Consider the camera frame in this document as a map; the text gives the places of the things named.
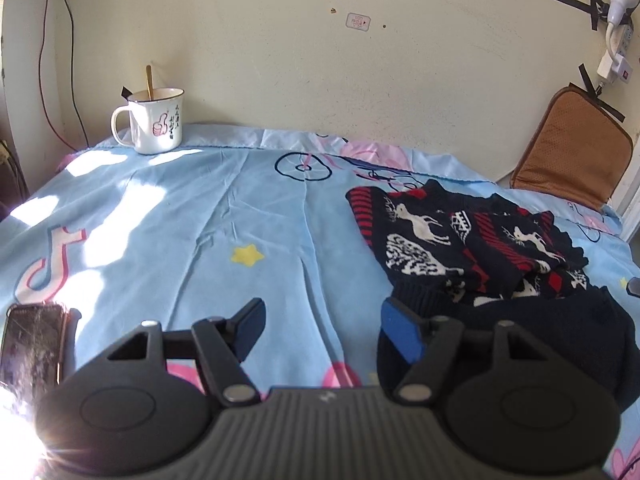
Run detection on wooden spoon in mug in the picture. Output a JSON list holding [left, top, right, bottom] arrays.
[[144, 64, 154, 101]]

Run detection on black tape strips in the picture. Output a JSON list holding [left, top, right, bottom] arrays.
[[550, 0, 626, 124]]

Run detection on white enamel mug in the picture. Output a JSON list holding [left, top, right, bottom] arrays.
[[111, 88, 184, 155]]

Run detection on cracked smartphone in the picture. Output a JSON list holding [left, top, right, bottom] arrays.
[[1, 304, 68, 405]]

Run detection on white power adapter plug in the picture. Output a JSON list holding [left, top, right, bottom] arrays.
[[597, 52, 632, 84]]

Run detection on brown perforated seat cushion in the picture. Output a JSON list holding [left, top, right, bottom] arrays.
[[510, 84, 634, 210]]

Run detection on navy reindeer knit sweater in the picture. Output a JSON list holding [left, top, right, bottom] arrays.
[[346, 180, 639, 410]]

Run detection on black wall cable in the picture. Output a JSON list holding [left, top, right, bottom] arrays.
[[49, 0, 91, 150]]

